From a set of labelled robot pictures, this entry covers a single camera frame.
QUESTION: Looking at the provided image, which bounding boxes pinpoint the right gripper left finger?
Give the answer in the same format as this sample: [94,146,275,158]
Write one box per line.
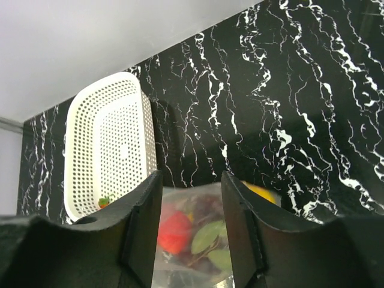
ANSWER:
[1,171,163,287]

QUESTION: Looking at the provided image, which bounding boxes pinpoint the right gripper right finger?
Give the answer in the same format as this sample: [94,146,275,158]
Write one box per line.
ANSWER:
[221,172,383,287]

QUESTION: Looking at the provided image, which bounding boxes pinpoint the yellow lemon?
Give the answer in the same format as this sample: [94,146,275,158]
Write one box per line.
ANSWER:
[242,181,278,205]

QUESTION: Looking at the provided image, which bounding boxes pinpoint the green leaf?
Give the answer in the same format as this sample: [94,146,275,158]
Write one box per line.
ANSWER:
[188,221,232,272]

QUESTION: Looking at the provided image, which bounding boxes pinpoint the clear pink-dotted zip bag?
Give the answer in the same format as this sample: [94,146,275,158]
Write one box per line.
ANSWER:
[152,182,234,287]

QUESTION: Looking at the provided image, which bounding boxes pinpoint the small red strawberry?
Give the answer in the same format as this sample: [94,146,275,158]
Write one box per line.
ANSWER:
[98,194,115,209]

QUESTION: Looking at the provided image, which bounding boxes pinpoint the white perforated plastic basket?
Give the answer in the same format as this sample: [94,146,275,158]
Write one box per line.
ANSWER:
[64,72,157,222]

